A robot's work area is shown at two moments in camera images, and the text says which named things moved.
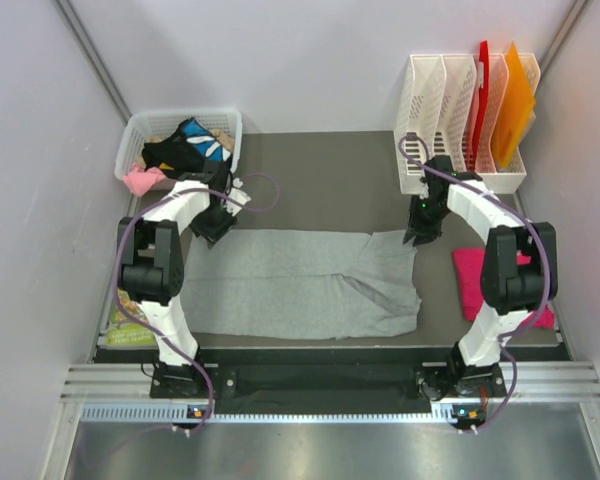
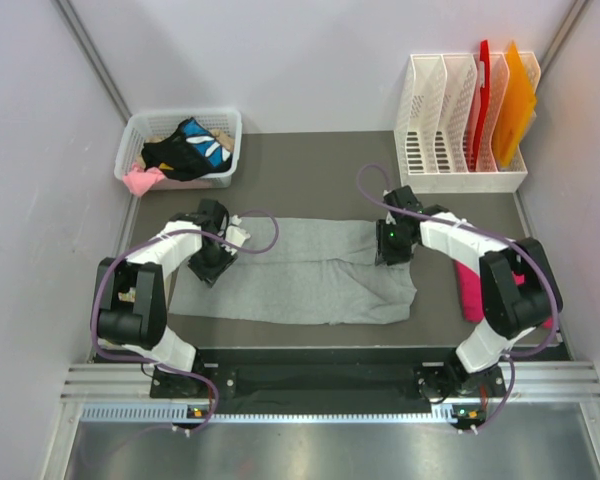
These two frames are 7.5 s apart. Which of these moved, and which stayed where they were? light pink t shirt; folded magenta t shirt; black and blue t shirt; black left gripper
Moved: black left gripper
Stayed: folded magenta t shirt; light pink t shirt; black and blue t shirt
